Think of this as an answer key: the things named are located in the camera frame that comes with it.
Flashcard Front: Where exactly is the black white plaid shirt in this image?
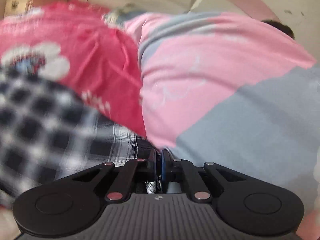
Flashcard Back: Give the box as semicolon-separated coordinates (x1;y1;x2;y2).
1;69;153;208

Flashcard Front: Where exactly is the blue checkered pillow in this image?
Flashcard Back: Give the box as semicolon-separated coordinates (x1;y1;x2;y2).
102;3;146;29

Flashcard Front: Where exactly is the pink grey floral duvet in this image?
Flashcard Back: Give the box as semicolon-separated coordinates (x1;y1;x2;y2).
125;12;319;239

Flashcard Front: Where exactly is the person with black hair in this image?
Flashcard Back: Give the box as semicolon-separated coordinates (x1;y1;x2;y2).
262;20;295;39

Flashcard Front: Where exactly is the cream bedside nightstand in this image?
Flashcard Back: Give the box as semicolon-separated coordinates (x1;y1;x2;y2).
4;0;68;17

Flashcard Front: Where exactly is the red floral fleece blanket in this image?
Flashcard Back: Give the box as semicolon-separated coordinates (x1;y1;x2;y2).
1;1;145;136

